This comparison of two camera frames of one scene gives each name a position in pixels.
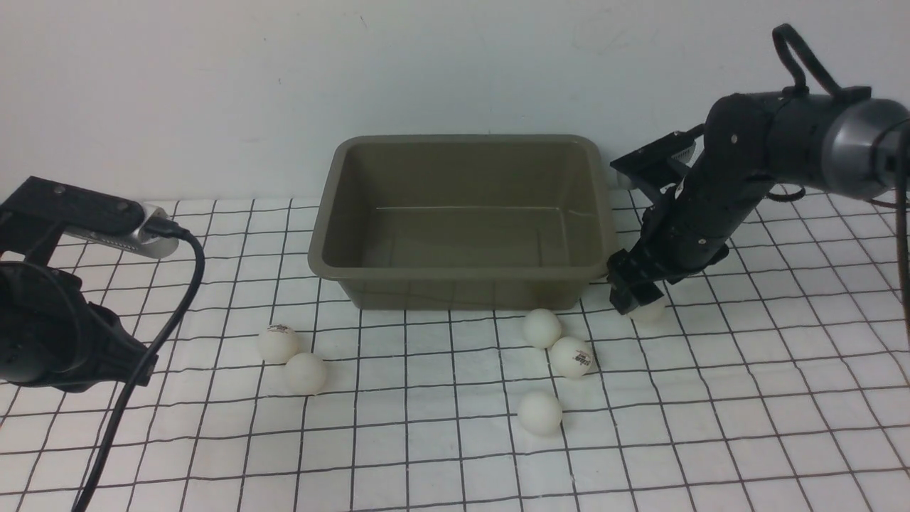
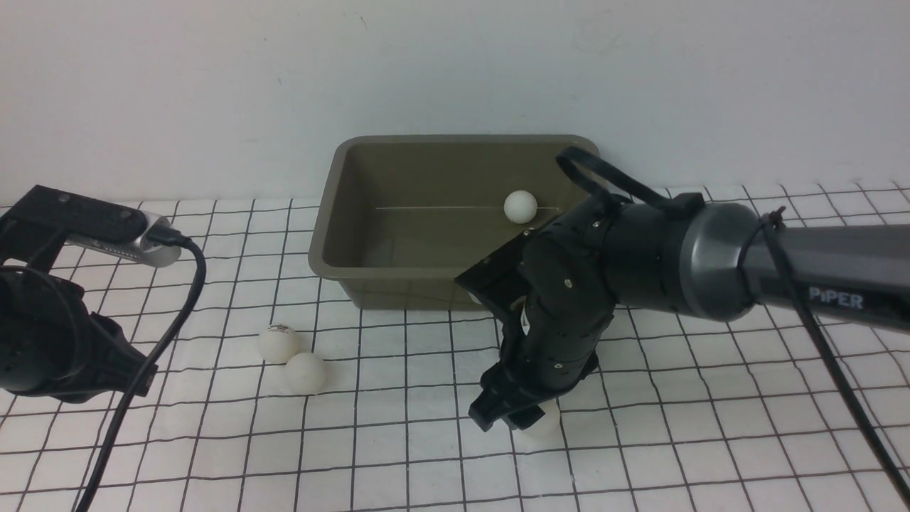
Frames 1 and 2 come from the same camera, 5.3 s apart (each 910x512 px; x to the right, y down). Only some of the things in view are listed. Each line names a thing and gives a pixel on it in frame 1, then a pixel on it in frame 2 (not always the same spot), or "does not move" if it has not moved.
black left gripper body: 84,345 does not move
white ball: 652,313 -> 520,206
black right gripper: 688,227 -> 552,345
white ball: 305,374 does not move
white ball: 539,412 does not move
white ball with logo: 279,343 does not move
